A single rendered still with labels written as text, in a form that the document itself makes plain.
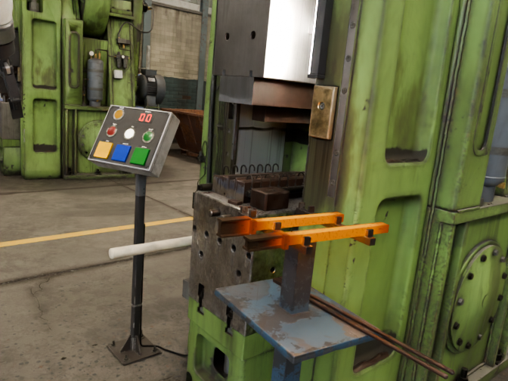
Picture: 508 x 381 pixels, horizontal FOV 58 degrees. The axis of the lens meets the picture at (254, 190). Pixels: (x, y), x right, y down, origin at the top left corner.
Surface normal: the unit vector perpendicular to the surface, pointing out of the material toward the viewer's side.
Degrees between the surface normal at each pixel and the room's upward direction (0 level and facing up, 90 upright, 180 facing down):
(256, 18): 90
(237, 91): 90
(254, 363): 89
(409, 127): 89
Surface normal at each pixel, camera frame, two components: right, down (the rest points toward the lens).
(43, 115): 0.57, 0.22
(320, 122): -0.77, 0.07
